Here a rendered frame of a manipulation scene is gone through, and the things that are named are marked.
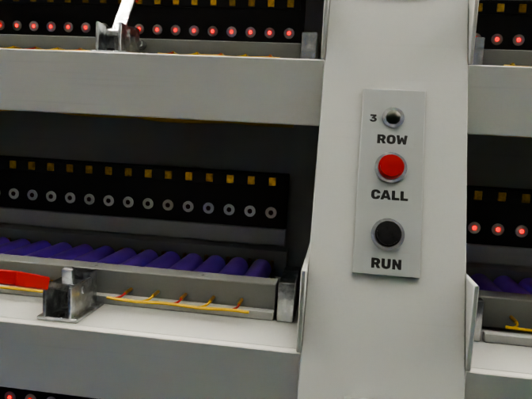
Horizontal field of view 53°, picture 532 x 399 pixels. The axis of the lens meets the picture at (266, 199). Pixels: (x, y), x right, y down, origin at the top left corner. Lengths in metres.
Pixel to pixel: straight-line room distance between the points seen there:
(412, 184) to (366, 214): 0.04
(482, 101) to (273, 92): 0.14
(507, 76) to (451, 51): 0.04
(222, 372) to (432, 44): 0.25
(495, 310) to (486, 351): 0.05
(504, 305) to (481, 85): 0.15
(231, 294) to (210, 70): 0.16
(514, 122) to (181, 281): 0.25
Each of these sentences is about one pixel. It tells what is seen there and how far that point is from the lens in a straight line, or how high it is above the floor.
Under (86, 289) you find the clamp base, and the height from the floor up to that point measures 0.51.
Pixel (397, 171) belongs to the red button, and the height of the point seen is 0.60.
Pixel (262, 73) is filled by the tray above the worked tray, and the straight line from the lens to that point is 0.38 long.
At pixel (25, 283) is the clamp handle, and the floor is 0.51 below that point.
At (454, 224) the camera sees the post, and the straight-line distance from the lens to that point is 0.34.
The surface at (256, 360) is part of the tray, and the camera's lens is 0.33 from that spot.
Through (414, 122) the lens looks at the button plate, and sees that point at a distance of 0.36.
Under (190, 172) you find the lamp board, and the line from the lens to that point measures 0.52.
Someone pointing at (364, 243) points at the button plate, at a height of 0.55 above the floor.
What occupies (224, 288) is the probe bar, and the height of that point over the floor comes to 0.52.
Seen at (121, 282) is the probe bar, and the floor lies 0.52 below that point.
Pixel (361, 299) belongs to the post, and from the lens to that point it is 0.33.
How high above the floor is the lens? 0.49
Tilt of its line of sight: 14 degrees up
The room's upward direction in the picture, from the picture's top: 6 degrees clockwise
